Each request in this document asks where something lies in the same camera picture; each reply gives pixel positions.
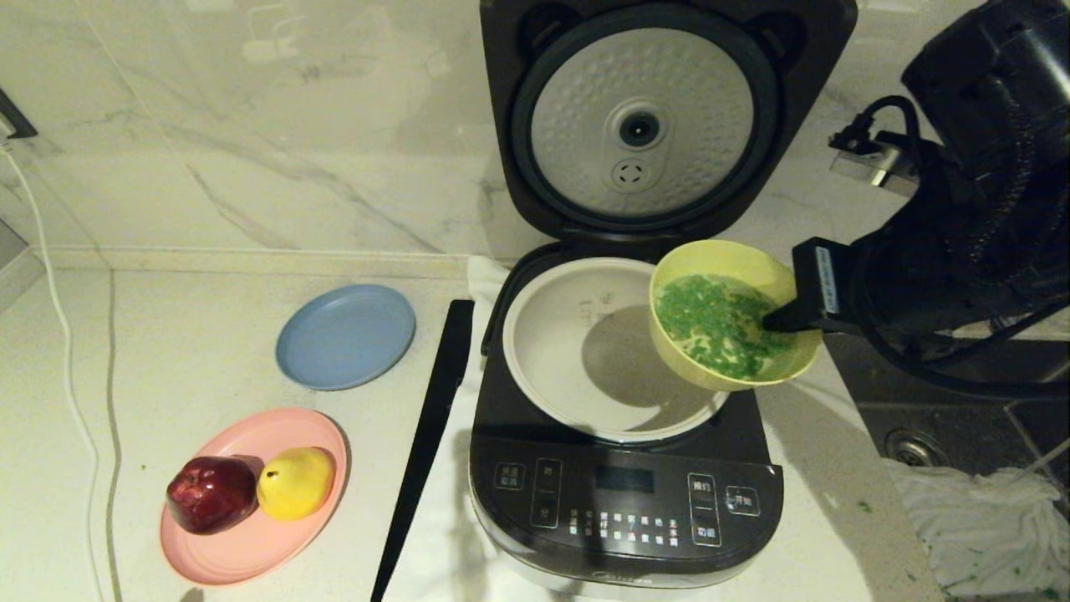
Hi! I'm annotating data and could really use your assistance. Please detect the steel sink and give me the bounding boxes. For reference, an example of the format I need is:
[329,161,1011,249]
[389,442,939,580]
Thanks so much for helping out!
[823,330,1070,602]

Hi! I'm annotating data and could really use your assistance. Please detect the black wall socket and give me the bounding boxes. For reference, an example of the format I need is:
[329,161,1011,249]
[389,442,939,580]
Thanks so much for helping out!
[0,88,39,141]

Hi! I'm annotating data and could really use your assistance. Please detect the chopped green onions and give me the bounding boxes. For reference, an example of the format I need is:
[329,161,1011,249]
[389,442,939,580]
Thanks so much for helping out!
[655,274,799,381]

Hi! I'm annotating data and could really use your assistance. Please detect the sink drain strainer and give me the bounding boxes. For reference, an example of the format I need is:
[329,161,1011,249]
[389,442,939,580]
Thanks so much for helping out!
[884,428,950,467]

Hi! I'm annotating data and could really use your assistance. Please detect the blue plate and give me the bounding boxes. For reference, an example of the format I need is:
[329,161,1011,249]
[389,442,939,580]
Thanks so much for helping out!
[276,284,416,391]

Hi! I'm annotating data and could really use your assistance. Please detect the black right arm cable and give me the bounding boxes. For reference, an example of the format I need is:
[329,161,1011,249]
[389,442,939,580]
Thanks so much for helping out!
[857,314,1070,400]

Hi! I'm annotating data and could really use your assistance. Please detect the black flat strip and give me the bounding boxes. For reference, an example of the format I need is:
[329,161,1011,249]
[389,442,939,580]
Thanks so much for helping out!
[370,299,476,602]

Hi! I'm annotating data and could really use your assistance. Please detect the red apple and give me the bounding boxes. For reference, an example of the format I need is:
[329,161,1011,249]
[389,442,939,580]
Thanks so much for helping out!
[166,456,258,536]

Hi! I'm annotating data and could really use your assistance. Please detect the yellow bowl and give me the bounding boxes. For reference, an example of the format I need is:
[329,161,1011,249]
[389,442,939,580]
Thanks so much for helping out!
[649,240,824,392]

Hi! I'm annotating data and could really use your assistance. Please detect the yellow pear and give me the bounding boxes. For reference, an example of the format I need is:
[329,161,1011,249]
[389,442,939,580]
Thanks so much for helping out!
[257,446,335,522]

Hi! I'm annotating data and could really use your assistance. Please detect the white speckled cloth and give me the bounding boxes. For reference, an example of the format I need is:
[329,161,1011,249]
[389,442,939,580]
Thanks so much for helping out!
[882,458,1070,599]

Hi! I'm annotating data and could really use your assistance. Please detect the white cable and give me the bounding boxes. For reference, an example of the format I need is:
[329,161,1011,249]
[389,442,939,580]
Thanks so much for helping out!
[0,146,111,602]

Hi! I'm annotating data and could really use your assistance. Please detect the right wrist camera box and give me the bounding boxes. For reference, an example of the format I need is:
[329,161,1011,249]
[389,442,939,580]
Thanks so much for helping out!
[829,138,920,198]

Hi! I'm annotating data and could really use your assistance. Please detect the pink plate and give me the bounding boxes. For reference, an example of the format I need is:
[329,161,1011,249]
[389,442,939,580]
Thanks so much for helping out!
[160,407,349,586]

